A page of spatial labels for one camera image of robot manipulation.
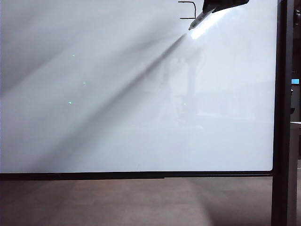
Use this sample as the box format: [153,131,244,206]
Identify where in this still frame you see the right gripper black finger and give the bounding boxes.
[202,0,250,14]

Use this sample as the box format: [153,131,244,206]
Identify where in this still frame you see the black whiteboard stand post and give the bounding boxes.
[271,0,295,226]

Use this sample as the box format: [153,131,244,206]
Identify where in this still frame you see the white marker pen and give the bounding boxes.
[188,7,216,31]

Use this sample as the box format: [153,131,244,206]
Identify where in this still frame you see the white glass whiteboard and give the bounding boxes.
[0,0,278,181]

